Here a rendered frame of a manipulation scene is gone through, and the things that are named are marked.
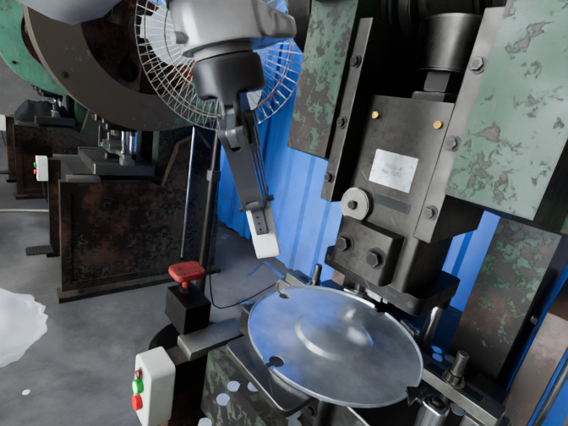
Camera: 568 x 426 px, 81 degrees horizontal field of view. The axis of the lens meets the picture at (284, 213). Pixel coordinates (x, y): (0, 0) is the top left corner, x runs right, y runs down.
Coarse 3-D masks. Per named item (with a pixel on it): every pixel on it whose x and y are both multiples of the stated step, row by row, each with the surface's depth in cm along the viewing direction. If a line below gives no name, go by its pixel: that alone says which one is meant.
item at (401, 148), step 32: (384, 96) 51; (416, 96) 51; (448, 96) 48; (384, 128) 51; (416, 128) 47; (384, 160) 51; (416, 160) 48; (352, 192) 55; (384, 192) 52; (416, 192) 48; (352, 224) 53; (384, 224) 52; (416, 224) 48; (352, 256) 53; (384, 256) 49; (416, 256) 49
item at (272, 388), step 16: (240, 352) 48; (256, 352) 49; (240, 368) 46; (256, 368) 46; (256, 384) 44; (272, 384) 44; (288, 384) 44; (272, 400) 41; (288, 400) 42; (304, 400) 42; (320, 400) 52; (288, 416) 41; (304, 416) 55; (320, 416) 53
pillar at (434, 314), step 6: (432, 312) 61; (438, 312) 61; (426, 318) 63; (432, 318) 61; (438, 318) 61; (426, 324) 62; (432, 324) 62; (426, 330) 62; (432, 330) 62; (420, 336) 64; (426, 336) 63; (432, 336) 62; (420, 342) 64; (426, 342) 63; (420, 348) 64; (426, 348) 63
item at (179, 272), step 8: (176, 264) 73; (184, 264) 74; (192, 264) 74; (176, 272) 70; (184, 272) 70; (192, 272) 71; (200, 272) 72; (176, 280) 69; (184, 280) 69; (192, 280) 70
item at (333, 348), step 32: (288, 288) 67; (320, 288) 70; (256, 320) 56; (288, 320) 57; (320, 320) 58; (352, 320) 60; (384, 320) 63; (288, 352) 50; (320, 352) 50; (352, 352) 51; (384, 352) 54; (416, 352) 55; (320, 384) 45; (352, 384) 46; (384, 384) 47; (416, 384) 48
